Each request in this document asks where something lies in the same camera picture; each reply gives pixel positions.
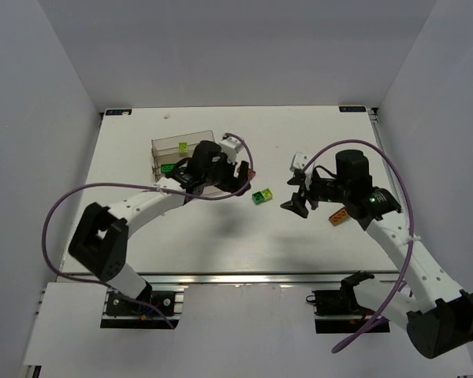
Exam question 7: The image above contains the orange lego with green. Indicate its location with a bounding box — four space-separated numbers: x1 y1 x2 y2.
329 208 350 227

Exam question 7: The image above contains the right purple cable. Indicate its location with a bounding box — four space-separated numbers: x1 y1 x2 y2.
301 139 419 354

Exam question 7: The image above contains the green 2x4 lego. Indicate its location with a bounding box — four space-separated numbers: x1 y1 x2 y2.
160 163 176 174

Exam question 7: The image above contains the lime small lego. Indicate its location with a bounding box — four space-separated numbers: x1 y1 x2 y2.
261 188 273 202

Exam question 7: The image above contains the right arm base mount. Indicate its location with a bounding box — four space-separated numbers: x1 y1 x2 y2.
305 272 374 335

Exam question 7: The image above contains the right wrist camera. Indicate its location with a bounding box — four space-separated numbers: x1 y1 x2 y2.
289 152 313 188

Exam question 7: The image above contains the table corner label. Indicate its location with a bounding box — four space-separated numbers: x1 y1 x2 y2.
338 106 367 113
105 109 132 117

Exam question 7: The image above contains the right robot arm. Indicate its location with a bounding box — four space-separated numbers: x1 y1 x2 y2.
281 150 473 359

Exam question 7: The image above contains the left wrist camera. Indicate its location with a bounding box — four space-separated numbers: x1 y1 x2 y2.
218 134 244 165

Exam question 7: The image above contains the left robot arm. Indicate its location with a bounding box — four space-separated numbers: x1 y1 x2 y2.
68 134 252 302

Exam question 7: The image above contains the lime green 2x2 lego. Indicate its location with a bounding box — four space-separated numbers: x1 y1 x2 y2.
178 143 188 154

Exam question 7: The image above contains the dark green 2x2 lego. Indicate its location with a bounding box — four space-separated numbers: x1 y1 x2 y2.
251 191 266 205

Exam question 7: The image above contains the table corner label left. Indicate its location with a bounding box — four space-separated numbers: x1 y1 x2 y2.
105 109 132 117

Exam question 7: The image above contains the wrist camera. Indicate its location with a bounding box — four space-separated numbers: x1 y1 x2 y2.
218 134 244 165
289 152 313 188

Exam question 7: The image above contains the table corner label right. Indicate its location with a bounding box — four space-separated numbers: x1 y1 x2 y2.
338 106 367 113

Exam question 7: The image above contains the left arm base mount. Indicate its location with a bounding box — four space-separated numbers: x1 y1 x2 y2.
100 285 184 330

